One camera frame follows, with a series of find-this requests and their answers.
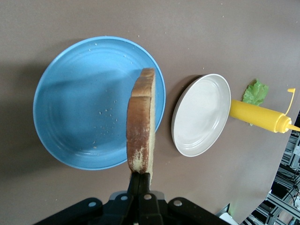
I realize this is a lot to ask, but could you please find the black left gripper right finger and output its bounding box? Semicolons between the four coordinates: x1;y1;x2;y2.
139;172;232;225

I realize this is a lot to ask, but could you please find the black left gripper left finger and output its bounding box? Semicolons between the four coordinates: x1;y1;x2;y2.
35;172;141;225

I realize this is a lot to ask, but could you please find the brown bread slice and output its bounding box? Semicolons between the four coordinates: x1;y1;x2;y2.
126;67;157;186

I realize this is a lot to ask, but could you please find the yellow mustard squeeze bottle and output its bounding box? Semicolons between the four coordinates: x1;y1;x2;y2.
229;88;300;134

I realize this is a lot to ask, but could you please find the green lettuce leaf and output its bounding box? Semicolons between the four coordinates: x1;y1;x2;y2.
242;79;269;127

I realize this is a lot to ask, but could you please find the beige round plate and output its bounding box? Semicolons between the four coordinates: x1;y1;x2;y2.
171;73;232;158

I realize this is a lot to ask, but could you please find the blue round plate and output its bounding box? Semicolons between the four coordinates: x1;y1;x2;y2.
32;36;166;171

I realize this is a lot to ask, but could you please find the aluminium profile frame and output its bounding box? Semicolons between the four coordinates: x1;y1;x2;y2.
243;131;300;225

